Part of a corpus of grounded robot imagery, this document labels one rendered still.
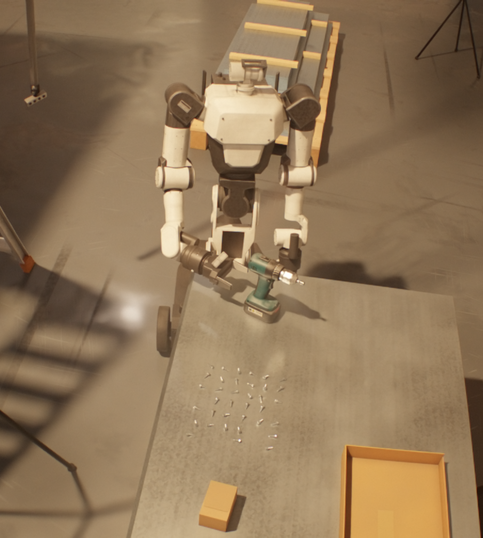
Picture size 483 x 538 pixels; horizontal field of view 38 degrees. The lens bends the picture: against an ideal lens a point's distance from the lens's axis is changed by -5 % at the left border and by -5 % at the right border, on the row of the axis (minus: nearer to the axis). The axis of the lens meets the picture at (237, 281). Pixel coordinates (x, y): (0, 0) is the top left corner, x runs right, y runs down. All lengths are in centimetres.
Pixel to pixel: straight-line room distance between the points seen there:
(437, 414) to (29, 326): 192
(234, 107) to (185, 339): 79
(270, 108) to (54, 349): 149
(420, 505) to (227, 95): 147
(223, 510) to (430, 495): 61
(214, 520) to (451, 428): 82
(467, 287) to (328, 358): 164
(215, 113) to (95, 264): 145
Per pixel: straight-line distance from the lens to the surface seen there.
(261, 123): 251
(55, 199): 420
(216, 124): 250
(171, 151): 257
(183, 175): 258
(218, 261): 245
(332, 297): 263
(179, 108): 251
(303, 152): 266
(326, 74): 547
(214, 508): 194
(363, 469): 215
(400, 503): 211
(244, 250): 276
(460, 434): 232
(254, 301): 246
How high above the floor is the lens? 238
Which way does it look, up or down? 41 degrees down
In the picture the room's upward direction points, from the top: 5 degrees clockwise
